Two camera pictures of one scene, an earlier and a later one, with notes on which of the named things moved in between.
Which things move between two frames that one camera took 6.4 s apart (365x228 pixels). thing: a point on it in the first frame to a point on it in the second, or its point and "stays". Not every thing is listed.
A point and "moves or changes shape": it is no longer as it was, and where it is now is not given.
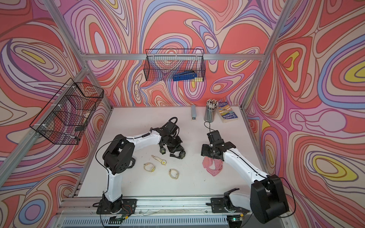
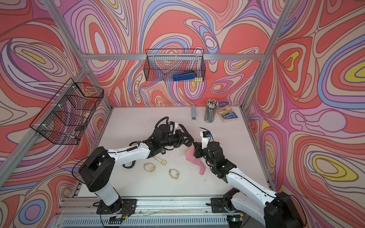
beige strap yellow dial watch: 163,162 stays
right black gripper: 205,151 to 198,147
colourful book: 225,112 stays
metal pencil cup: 211,108 stays
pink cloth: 207,162 moves or changes shape
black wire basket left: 63,120 stays
